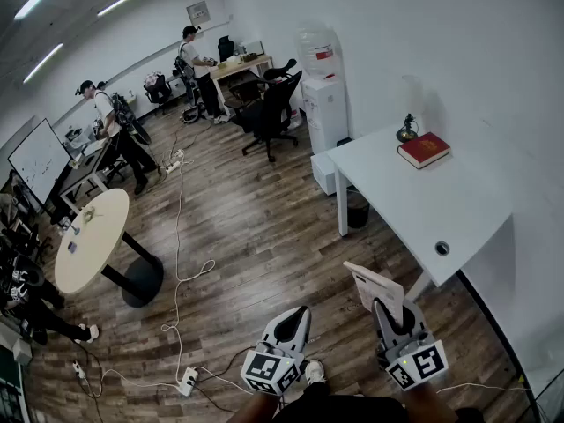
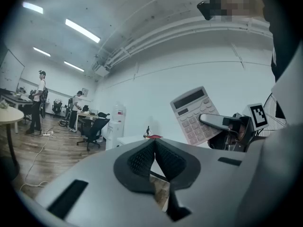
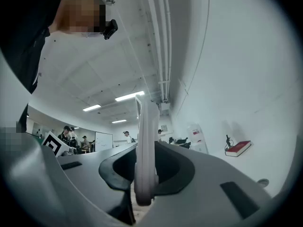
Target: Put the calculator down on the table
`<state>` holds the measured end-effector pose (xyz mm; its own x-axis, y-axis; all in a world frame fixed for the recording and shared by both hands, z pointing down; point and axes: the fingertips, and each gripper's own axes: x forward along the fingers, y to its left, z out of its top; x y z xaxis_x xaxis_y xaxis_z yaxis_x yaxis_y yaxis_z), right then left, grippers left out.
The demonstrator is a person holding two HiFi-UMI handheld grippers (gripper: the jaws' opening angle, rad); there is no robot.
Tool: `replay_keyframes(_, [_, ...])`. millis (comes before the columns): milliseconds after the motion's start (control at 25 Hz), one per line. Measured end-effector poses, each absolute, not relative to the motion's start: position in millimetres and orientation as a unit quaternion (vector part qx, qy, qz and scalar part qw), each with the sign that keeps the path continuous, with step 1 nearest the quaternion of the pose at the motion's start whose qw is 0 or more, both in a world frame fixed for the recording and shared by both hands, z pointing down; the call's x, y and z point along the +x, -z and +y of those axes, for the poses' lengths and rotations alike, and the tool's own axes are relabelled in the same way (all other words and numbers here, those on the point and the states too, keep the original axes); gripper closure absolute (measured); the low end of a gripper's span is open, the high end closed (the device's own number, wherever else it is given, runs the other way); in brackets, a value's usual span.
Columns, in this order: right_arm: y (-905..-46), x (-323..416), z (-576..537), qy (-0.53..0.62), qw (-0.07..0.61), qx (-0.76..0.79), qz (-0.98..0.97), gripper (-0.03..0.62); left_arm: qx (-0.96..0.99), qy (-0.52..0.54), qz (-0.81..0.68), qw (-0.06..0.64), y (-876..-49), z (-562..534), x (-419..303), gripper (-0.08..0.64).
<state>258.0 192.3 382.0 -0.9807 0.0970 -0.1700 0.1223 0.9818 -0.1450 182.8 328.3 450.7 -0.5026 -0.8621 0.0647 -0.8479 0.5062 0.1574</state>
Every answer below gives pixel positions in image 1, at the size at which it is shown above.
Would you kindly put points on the black waste bin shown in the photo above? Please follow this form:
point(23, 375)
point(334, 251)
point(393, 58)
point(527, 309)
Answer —
point(358, 212)

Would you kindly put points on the red hardcover book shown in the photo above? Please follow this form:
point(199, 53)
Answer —
point(424, 149)

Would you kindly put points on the clear water jug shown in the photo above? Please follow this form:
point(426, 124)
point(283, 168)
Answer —
point(318, 51)

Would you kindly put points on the person's black trousers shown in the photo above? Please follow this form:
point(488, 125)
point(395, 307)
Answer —
point(339, 408)

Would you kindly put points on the white drawer cabinet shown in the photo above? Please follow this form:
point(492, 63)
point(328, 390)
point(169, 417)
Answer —
point(324, 172)

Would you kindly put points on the whiteboard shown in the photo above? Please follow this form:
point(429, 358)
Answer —
point(37, 161)

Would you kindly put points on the black office chair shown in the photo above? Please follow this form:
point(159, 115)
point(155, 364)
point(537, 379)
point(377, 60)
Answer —
point(275, 108)
point(158, 88)
point(244, 104)
point(225, 47)

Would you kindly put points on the round beige table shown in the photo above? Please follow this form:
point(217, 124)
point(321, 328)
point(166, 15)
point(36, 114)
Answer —
point(90, 240)

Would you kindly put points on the small blue object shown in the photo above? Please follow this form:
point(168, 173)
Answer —
point(74, 228)

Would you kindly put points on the white power strip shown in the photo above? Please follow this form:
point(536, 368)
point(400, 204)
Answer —
point(79, 369)
point(172, 162)
point(188, 380)

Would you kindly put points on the person's left forearm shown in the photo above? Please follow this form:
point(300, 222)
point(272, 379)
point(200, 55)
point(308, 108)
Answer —
point(253, 408)

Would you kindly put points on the small purple object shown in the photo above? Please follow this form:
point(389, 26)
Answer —
point(72, 247)

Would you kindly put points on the person's white shoe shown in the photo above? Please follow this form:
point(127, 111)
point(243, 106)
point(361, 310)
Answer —
point(314, 370)

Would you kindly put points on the light wooden desk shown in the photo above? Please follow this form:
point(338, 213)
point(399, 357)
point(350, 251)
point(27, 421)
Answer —
point(240, 66)

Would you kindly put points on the white table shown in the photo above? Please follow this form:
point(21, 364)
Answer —
point(418, 205)

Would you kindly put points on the grey wall panel box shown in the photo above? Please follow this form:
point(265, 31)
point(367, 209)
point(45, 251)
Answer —
point(198, 12)

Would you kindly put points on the person's right forearm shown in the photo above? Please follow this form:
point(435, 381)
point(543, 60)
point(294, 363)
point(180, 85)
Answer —
point(429, 405)

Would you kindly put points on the white water dispenser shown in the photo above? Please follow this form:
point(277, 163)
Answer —
point(326, 113)

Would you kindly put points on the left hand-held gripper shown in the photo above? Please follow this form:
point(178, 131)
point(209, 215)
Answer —
point(269, 370)

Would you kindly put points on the dried flower sprig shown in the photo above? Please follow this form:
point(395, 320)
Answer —
point(90, 215)

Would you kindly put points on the dark desk with white legs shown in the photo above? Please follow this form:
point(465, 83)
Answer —
point(86, 168)

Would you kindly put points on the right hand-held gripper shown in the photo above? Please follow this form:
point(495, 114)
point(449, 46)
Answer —
point(418, 361)

